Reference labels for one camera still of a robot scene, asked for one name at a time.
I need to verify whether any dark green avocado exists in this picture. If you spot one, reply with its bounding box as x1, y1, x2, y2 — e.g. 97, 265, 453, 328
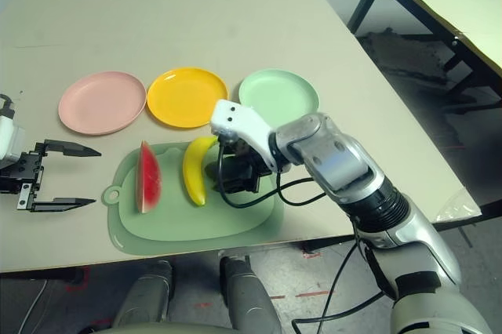
204, 161, 221, 186

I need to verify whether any pink plate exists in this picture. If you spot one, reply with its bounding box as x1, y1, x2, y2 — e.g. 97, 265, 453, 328
57, 71, 147, 137

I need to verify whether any clear plastic bag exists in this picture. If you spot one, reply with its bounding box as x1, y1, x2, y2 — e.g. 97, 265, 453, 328
435, 188, 482, 225

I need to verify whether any black left camera cable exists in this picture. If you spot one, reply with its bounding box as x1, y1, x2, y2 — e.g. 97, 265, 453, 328
0, 93, 16, 119

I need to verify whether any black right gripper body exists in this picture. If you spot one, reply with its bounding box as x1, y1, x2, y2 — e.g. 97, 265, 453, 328
213, 135, 272, 194

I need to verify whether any red watermelon slice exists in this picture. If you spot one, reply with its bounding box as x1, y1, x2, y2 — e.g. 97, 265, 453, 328
135, 140, 163, 214

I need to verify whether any grey robot left leg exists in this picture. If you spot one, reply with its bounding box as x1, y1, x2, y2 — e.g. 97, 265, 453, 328
113, 259, 173, 327

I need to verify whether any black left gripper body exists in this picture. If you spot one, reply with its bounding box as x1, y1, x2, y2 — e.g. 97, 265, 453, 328
0, 141, 45, 212

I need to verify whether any yellow banana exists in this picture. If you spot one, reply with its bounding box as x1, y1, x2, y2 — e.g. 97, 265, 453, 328
182, 135, 219, 207

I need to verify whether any thin white floor cable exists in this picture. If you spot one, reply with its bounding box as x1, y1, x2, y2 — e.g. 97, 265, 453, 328
23, 278, 56, 334

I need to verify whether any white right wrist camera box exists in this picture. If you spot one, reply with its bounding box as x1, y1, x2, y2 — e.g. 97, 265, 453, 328
209, 100, 284, 172

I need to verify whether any yellow plate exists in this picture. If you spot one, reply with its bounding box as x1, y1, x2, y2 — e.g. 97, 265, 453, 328
146, 67, 230, 129

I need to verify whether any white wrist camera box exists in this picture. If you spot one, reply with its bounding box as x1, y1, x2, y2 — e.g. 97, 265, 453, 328
209, 100, 284, 172
0, 114, 25, 163

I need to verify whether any grey robot leg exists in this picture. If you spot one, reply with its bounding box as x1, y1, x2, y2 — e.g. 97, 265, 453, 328
113, 259, 173, 327
219, 255, 282, 334

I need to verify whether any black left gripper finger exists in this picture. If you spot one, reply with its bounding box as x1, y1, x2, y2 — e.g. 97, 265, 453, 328
36, 139, 103, 159
32, 197, 97, 213

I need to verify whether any black right camera cable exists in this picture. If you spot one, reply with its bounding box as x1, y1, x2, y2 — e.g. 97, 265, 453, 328
216, 141, 397, 334

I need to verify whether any grey robot right leg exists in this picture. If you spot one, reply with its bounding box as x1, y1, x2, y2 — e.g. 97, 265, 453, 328
219, 255, 282, 334

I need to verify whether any black camera cable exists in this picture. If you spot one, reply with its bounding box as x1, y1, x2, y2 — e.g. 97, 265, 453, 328
0, 93, 16, 119
216, 141, 397, 334

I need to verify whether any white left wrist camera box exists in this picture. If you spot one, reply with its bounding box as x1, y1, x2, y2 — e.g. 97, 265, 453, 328
0, 114, 25, 163

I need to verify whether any green silicone cutting mat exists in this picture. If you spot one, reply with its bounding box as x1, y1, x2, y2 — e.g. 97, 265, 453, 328
101, 141, 287, 253

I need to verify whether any mint green plate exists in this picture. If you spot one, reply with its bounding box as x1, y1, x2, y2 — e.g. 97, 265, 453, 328
238, 68, 319, 128

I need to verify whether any grey robot torso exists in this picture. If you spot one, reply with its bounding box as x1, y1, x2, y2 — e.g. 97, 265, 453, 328
93, 316, 236, 334

